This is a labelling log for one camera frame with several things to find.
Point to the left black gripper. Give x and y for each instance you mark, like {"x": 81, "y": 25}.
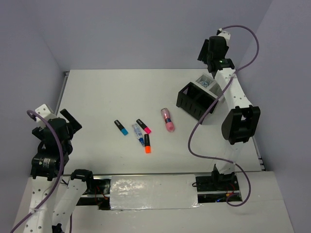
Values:
{"x": 74, "y": 125}

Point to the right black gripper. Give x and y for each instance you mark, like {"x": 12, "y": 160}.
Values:
{"x": 202, "y": 55}

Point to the blue round tape tub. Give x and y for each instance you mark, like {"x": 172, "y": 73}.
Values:
{"x": 205, "y": 83}

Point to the blue cap highlighter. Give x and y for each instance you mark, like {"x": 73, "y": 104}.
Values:
{"x": 121, "y": 127}

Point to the clear glue bottle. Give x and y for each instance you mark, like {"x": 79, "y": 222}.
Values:
{"x": 138, "y": 133}

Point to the pink cap highlighter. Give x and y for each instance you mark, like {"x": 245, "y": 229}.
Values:
{"x": 143, "y": 126}

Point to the pink cap marker tube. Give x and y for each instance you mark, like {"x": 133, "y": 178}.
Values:
{"x": 167, "y": 118}

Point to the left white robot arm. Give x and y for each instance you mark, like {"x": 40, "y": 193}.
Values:
{"x": 45, "y": 215}

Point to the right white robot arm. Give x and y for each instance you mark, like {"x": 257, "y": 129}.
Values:
{"x": 242, "y": 119}

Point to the white mesh organizer box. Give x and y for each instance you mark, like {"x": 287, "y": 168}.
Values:
{"x": 211, "y": 87}

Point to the black slotted organizer box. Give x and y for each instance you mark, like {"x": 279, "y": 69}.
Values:
{"x": 195, "y": 100}

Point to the orange cap highlighter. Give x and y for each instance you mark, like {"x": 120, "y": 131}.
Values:
{"x": 147, "y": 143}

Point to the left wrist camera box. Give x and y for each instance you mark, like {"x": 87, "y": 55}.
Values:
{"x": 46, "y": 112}

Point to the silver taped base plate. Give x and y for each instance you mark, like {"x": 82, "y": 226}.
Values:
{"x": 152, "y": 192}

